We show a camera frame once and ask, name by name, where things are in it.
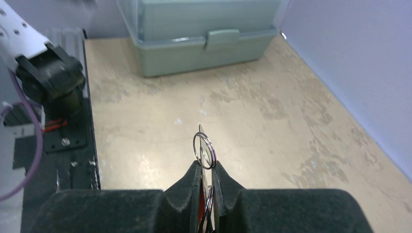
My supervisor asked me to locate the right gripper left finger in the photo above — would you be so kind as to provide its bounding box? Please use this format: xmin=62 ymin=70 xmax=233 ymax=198
xmin=31 ymin=161 xmax=201 ymax=233

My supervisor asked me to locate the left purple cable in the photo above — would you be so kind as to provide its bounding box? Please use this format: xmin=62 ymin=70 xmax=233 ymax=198
xmin=0 ymin=67 xmax=44 ymax=202

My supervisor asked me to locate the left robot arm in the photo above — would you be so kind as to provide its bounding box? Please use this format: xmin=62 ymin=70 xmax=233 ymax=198
xmin=0 ymin=0 xmax=86 ymax=119

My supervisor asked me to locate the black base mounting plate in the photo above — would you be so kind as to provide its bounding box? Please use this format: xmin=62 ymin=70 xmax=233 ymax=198
xmin=19 ymin=28 xmax=101 ymax=233

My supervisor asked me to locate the red tagged key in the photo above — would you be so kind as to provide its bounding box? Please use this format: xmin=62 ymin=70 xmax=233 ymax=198
xmin=198 ymin=189 xmax=207 ymax=227

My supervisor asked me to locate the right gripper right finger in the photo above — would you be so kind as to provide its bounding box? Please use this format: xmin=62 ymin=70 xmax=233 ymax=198
xmin=212 ymin=163 xmax=373 ymax=233

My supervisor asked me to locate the translucent green storage box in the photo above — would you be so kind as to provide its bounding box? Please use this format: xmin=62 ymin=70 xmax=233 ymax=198
xmin=117 ymin=0 xmax=281 ymax=77

